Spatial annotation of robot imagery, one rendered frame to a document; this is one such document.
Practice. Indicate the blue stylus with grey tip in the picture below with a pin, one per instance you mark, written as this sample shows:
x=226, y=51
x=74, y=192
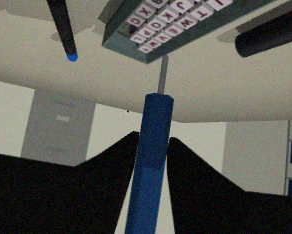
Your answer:
x=145, y=195

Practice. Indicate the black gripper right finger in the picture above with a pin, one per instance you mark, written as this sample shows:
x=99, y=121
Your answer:
x=205, y=202

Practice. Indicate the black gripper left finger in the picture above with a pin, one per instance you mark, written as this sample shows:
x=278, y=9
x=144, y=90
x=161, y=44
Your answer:
x=92, y=192

